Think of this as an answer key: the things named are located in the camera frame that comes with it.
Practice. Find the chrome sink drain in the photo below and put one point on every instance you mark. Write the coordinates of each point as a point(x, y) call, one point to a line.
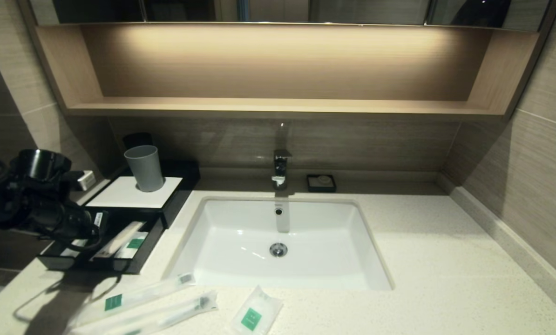
point(278, 250)

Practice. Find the black box drawer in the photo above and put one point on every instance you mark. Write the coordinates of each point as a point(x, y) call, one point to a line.
point(124, 266)

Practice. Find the white packet green label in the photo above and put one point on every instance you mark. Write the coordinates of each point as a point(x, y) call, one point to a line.
point(136, 245)

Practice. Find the clear toothbrush packet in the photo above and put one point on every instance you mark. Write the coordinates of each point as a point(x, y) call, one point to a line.
point(175, 312)

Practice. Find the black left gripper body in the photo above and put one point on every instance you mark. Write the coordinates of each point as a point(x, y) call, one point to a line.
point(54, 221)

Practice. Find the white sink basin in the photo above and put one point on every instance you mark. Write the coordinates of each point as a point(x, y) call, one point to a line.
point(240, 251)

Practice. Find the grey plastic cup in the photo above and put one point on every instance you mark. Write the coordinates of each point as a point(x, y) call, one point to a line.
point(144, 168)

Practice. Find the wooden wall shelf niche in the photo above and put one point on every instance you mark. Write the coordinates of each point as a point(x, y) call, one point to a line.
point(278, 106)

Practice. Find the small sachet green label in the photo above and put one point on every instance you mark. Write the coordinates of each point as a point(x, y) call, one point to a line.
point(251, 318)

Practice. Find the black soap dish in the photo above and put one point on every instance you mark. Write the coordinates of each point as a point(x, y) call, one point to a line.
point(311, 187)

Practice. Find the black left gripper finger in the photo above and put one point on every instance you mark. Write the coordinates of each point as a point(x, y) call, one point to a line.
point(89, 218)
point(92, 234)

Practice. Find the long white wrapped packet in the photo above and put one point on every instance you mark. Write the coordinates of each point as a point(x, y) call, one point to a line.
point(119, 239)

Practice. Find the chrome faucet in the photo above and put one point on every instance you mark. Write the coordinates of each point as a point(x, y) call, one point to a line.
point(281, 166)

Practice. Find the dental kit packet green label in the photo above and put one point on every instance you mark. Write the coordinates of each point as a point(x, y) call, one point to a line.
point(114, 302)

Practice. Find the mirror cabinet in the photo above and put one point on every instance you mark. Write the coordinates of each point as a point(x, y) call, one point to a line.
point(352, 10)

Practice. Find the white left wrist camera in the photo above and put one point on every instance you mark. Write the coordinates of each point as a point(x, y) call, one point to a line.
point(86, 180)

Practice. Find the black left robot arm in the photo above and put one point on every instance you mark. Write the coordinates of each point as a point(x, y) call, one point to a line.
point(36, 164)

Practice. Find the small white packet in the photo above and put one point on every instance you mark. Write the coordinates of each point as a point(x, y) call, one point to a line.
point(78, 243)

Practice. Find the small round soap bar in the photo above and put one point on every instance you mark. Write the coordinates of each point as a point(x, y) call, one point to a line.
point(324, 179)

